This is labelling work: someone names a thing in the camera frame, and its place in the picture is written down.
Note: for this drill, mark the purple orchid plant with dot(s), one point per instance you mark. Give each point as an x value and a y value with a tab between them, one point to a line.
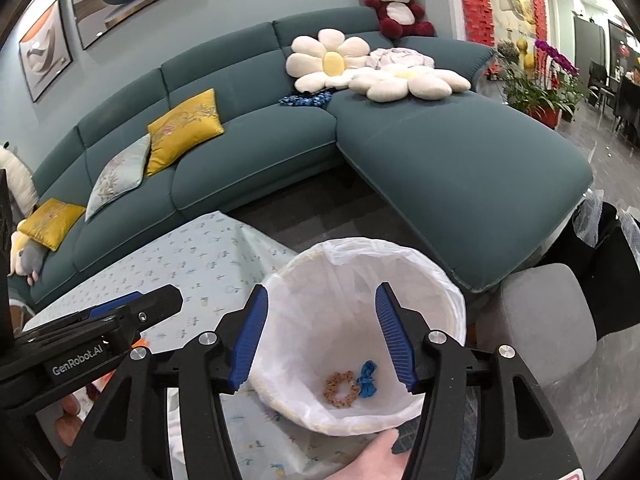
555	57

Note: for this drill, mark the yellow gourd ornament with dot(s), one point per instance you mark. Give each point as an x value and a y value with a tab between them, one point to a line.
522	55

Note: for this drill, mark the pale pink fabric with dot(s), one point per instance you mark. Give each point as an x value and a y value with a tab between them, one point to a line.
365	462

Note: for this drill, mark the blue crumpled scrap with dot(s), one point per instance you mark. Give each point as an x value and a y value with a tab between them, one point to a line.
367	379

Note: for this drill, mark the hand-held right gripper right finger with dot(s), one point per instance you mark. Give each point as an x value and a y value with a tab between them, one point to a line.
395	340

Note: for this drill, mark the grey ottoman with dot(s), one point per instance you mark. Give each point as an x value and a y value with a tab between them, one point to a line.
540	320

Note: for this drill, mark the pale folded blanket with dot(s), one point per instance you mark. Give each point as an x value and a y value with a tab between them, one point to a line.
395	57

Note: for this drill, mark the white plastic bag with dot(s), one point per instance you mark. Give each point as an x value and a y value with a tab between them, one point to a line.
330	320

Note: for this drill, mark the blue patterned cloth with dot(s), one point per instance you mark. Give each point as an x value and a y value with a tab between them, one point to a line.
305	101

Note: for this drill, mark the teal corner sofa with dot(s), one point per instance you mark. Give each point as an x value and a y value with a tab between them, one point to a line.
450	160

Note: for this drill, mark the black chair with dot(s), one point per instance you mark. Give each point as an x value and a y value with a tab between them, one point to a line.
600	77

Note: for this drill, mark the black upright panel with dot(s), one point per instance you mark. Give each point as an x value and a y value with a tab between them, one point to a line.
4	220

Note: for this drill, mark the red and white plush bear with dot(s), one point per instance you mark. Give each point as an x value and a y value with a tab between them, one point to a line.
397	15

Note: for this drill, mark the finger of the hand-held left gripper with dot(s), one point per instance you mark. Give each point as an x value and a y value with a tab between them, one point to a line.
155	302
117	302

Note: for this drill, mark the grey plush toy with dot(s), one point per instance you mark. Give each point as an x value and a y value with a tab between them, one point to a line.
27	260

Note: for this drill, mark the brown scrunchie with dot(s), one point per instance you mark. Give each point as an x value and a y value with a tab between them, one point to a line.
327	389

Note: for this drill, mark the person's left hand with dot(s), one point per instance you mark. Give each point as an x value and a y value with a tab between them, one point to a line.
74	402

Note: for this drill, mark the white daisy cushion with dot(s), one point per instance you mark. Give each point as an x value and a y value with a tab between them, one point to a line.
332	62
390	87

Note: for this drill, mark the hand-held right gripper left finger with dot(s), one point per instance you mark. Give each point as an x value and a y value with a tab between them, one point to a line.
247	345

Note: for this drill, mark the yellow embroidered cushion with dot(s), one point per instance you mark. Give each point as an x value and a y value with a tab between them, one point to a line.
50	222
185	130

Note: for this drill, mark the pale blue floral tablecloth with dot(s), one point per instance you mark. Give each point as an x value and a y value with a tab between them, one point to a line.
200	265

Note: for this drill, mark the potted green plant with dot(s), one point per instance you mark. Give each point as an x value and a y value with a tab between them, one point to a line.
525	90

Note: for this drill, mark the pale blue embroidered cushion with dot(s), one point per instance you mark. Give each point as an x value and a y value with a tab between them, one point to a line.
117	177

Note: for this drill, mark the clear bubble wrap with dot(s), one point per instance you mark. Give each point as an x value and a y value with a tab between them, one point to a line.
587	217

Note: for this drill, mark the red bordered wall mural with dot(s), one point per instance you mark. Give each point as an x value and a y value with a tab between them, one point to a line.
472	5

